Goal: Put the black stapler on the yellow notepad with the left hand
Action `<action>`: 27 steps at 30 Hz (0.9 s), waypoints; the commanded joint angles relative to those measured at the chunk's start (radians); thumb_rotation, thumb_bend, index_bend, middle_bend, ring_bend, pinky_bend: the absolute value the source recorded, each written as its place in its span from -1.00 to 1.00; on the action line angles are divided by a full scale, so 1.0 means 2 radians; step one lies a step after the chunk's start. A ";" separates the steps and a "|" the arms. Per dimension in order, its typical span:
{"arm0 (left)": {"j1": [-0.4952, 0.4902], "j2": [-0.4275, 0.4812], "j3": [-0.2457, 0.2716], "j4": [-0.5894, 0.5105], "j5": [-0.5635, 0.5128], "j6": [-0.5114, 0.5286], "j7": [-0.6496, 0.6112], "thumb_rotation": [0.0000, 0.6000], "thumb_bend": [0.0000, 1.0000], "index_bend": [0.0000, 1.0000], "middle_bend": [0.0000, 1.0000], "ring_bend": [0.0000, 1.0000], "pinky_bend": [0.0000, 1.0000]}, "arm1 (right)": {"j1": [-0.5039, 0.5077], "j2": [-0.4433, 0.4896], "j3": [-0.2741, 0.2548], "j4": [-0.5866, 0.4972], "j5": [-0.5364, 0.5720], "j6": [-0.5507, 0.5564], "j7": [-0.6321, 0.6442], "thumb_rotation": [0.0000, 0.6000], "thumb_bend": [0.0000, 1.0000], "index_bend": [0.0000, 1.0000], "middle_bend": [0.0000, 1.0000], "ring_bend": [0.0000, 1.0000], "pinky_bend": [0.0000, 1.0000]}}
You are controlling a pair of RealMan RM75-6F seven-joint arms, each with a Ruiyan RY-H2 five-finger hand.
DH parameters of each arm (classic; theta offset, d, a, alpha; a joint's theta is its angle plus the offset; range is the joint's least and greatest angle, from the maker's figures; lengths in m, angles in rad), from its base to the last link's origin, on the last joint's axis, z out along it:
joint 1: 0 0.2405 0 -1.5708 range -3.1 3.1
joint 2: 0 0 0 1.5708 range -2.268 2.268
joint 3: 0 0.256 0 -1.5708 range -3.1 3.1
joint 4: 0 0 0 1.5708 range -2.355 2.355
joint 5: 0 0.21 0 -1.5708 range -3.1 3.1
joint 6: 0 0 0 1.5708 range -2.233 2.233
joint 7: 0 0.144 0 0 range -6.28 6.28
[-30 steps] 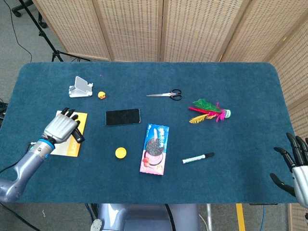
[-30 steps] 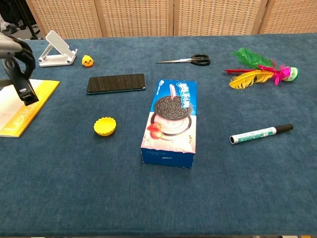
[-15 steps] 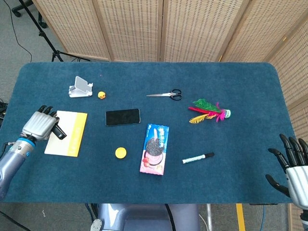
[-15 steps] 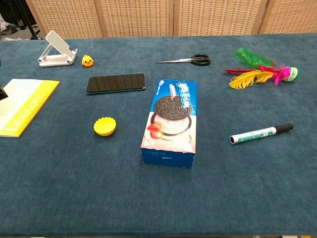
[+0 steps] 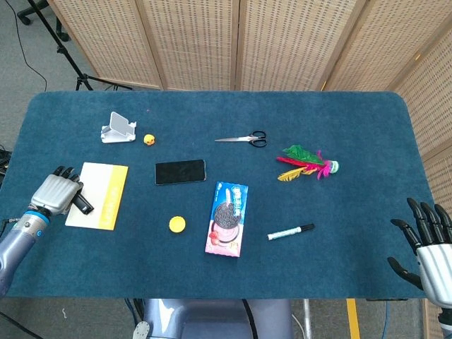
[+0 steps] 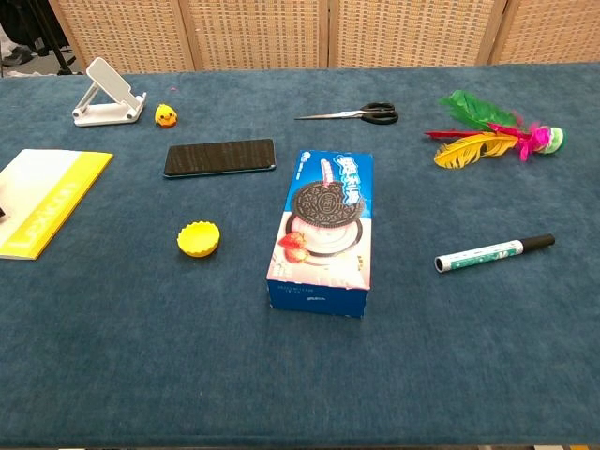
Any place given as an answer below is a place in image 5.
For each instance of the small yellow rubber duck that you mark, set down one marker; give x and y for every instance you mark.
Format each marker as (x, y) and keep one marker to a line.
(149, 140)

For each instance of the oreo cookie box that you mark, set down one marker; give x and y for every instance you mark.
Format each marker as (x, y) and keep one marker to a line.
(227, 219)

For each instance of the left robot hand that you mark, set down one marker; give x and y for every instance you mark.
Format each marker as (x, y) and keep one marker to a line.
(56, 193)

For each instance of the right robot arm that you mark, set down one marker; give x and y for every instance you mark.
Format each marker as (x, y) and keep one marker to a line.
(445, 321)

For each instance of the wooden folding screen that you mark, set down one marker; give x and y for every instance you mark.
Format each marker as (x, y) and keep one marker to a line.
(247, 42)

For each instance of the black tripod stand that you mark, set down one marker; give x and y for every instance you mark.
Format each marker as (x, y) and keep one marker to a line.
(67, 53)

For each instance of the black stapler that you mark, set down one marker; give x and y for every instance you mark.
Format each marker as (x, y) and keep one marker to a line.
(84, 204)

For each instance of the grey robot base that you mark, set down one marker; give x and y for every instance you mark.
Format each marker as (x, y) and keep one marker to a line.
(212, 319)

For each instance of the black smartphone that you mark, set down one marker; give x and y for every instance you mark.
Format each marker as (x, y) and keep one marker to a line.
(180, 172)

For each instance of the blue table mat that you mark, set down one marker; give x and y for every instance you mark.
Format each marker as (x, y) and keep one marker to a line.
(226, 275)

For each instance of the white and yellow notebook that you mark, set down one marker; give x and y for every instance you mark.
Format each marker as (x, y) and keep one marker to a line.
(102, 197)

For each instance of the white marker with black cap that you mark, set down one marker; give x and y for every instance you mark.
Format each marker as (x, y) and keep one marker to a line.
(290, 232)

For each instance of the black office chair base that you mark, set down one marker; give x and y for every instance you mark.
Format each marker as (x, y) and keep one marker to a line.
(31, 14)

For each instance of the white phone stand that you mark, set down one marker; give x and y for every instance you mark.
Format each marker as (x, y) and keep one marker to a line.
(118, 128)

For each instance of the colourful feather shuttlecock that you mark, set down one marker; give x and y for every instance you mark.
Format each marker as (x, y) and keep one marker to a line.
(307, 164)

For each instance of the yellow round cap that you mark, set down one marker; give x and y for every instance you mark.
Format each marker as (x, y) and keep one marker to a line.
(177, 224)

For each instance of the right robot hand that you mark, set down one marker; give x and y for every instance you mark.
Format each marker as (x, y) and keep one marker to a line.
(431, 254)

